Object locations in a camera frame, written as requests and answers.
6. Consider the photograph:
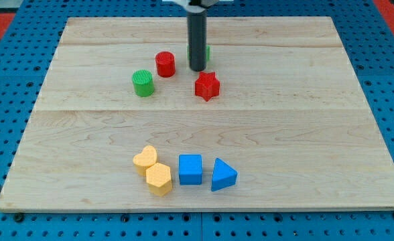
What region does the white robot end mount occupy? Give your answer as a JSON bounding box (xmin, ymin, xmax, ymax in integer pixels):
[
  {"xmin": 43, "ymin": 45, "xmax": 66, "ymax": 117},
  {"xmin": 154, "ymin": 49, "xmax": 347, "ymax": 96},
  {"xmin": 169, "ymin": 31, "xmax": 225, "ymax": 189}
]
[{"xmin": 162, "ymin": 0, "xmax": 233, "ymax": 12}]

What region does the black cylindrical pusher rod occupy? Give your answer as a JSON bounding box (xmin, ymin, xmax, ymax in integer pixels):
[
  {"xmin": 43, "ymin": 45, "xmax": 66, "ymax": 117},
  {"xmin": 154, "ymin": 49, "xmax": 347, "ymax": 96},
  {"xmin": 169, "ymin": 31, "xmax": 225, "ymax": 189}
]
[{"xmin": 187, "ymin": 10, "xmax": 207, "ymax": 72}]

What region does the red star block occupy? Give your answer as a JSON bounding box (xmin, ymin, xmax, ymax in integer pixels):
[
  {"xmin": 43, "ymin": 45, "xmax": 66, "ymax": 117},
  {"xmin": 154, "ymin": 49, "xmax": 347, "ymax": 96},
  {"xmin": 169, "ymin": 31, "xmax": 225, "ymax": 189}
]
[{"xmin": 194, "ymin": 72, "xmax": 220, "ymax": 102}]

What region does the green block behind rod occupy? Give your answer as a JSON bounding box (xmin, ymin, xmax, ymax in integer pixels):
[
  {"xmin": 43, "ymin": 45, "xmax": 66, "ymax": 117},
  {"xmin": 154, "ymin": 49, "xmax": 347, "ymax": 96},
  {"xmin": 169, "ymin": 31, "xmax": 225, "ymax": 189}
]
[{"xmin": 187, "ymin": 45, "xmax": 210, "ymax": 62}]

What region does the red cylinder block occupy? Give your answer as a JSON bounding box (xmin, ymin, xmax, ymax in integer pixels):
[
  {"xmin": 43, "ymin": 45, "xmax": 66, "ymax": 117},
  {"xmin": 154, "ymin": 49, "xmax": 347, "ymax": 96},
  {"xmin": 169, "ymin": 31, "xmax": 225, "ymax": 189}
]
[{"xmin": 155, "ymin": 52, "xmax": 176, "ymax": 78}]

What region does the green cylinder block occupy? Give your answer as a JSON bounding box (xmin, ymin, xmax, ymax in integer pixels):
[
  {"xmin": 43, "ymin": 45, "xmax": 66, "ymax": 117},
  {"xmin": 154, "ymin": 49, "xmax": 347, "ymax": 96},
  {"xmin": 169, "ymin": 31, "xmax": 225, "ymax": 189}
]
[{"xmin": 131, "ymin": 70, "xmax": 155, "ymax": 97}]

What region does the wooden board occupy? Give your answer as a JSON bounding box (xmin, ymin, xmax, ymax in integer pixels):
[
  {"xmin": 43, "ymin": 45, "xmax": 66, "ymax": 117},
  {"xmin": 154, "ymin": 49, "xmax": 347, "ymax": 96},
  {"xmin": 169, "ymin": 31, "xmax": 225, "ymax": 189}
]
[{"xmin": 0, "ymin": 17, "xmax": 394, "ymax": 213}]

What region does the blue cube block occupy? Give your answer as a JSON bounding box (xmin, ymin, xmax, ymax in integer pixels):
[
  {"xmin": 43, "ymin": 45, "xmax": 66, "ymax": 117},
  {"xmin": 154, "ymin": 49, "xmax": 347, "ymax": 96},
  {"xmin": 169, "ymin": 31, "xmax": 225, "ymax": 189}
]
[{"xmin": 178, "ymin": 154, "xmax": 202, "ymax": 185}]

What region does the yellow heart block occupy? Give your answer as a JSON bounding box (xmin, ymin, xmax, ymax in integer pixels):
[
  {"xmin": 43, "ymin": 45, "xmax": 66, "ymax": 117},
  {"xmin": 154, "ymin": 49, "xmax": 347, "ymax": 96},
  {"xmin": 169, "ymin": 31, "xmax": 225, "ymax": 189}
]
[{"xmin": 133, "ymin": 145, "xmax": 158, "ymax": 176}]

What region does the blue triangle block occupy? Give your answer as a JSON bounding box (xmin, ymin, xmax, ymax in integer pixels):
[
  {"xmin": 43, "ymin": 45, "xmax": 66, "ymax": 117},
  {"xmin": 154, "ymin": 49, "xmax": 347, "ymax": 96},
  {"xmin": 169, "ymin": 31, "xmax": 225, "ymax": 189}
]
[{"xmin": 211, "ymin": 158, "xmax": 238, "ymax": 191}]

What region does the yellow hexagon block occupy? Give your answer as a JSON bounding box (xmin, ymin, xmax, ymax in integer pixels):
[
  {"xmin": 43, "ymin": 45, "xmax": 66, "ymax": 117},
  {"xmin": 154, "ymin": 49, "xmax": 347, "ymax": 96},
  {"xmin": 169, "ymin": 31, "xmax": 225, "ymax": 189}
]
[{"xmin": 146, "ymin": 163, "xmax": 173, "ymax": 197}]

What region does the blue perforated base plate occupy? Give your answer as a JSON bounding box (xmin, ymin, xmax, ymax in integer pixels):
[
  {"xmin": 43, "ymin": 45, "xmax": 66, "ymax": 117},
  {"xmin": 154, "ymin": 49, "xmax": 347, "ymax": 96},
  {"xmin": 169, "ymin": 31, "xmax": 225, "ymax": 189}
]
[{"xmin": 0, "ymin": 1, "xmax": 394, "ymax": 240}]

